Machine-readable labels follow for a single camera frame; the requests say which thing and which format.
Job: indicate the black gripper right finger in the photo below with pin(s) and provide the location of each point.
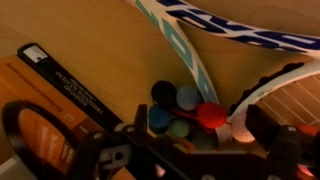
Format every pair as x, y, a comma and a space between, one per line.
286, 146

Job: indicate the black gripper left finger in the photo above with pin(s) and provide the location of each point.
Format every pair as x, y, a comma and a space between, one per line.
110, 150

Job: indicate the colourful felt ball garland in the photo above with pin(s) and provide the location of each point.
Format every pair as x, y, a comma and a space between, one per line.
210, 115

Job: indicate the white blue tennis racket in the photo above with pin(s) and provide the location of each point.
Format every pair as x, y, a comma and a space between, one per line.
176, 36

